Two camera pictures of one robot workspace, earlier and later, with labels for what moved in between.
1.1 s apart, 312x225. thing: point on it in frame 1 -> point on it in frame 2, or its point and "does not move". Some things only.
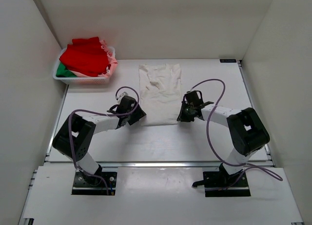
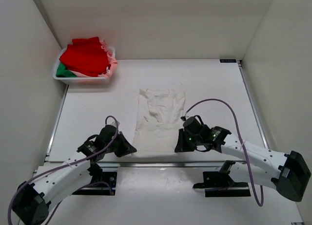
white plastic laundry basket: (103, 79) does not move
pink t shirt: (112, 63) does not move
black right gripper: (182, 118) -> (182, 146)
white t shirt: (160, 90) -> (159, 115)
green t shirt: (62, 71) does not move
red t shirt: (86, 56) does not move
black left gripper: (139, 114) -> (127, 147)
